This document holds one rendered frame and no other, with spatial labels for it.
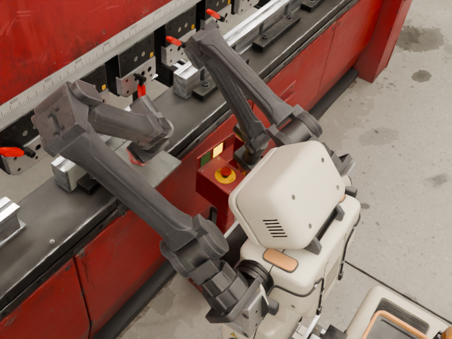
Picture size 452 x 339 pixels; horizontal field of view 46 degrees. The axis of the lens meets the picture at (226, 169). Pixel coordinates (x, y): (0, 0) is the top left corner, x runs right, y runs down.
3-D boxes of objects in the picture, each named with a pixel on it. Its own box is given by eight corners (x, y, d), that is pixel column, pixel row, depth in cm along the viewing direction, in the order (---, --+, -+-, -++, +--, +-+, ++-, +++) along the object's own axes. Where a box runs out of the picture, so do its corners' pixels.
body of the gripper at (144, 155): (126, 146, 142) (135, 136, 136) (152, 127, 148) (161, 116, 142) (142, 165, 142) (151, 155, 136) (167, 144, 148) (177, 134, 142)
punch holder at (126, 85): (122, 101, 157) (118, 55, 144) (101, 89, 160) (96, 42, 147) (156, 77, 165) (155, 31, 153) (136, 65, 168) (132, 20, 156)
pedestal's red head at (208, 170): (227, 216, 185) (231, 183, 172) (194, 191, 192) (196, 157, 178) (263, 186, 196) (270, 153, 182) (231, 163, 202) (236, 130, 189)
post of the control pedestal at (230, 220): (219, 273, 231) (229, 197, 191) (210, 266, 234) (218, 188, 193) (227, 266, 234) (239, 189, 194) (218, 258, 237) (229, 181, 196)
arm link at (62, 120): (19, 143, 84) (64, 105, 82) (30, 106, 95) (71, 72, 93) (193, 286, 107) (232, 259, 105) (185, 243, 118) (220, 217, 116)
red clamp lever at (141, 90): (143, 104, 160) (142, 79, 152) (133, 99, 161) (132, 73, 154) (147, 101, 161) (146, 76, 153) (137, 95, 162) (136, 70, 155)
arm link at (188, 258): (202, 291, 104) (224, 277, 103) (170, 253, 103) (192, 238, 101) (206, 270, 113) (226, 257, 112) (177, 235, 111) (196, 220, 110)
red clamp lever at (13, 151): (6, 151, 121) (37, 151, 130) (-6, 142, 122) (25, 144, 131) (3, 158, 121) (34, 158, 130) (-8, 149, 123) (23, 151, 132)
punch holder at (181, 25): (166, 69, 168) (166, 24, 156) (146, 58, 171) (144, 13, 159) (195, 48, 177) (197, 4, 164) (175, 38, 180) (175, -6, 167)
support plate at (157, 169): (140, 200, 146) (140, 198, 145) (72, 156, 154) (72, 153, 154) (181, 163, 156) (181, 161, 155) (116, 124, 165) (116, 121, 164)
